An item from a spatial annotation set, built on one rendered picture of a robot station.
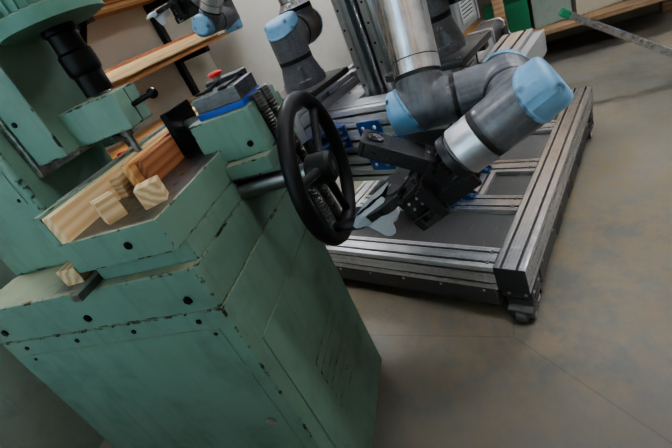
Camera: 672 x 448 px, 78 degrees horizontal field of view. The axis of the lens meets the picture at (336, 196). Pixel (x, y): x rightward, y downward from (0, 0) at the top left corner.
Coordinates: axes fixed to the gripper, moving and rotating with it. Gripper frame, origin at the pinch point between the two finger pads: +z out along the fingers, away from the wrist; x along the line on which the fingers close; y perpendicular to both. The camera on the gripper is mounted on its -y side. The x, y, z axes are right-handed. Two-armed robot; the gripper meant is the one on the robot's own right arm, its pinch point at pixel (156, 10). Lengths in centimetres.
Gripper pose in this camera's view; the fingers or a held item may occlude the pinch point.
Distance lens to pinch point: 191.0
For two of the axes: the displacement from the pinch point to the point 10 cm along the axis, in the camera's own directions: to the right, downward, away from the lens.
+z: -8.7, 1.4, 4.7
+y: 4.1, 7.4, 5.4
